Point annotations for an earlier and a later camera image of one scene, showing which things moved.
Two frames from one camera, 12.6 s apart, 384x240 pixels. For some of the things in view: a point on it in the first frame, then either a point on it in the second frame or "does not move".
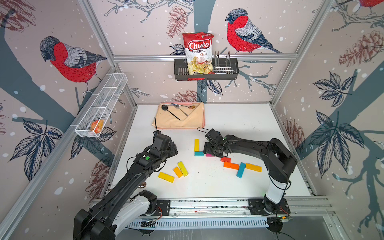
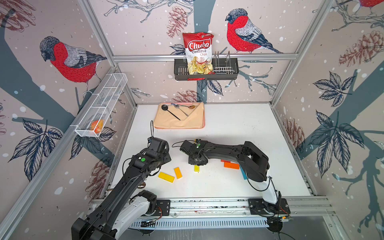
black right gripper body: (210, 149) to (191, 162)
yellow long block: (166, 177) does not move
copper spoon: (142, 185) does not move
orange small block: (178, 172) does not move
